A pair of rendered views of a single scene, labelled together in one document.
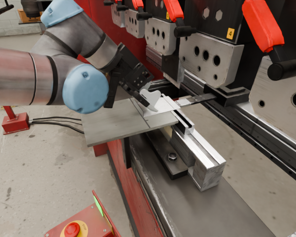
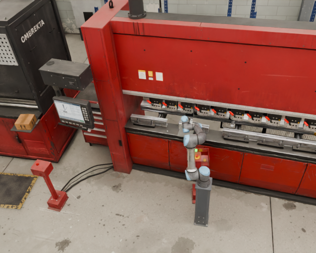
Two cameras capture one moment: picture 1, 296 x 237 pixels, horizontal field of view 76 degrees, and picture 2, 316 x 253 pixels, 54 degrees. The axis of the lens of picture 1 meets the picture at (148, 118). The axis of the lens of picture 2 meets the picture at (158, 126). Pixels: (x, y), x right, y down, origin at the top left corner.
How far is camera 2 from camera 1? 349 cm
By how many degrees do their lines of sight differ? 37
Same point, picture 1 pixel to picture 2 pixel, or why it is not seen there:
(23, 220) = (141, 212)
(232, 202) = (213, 131)
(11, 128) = (61, 203)
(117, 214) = (168, 179)
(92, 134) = not seen: hidden behind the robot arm
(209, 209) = (211, 134)
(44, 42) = (186, 124)
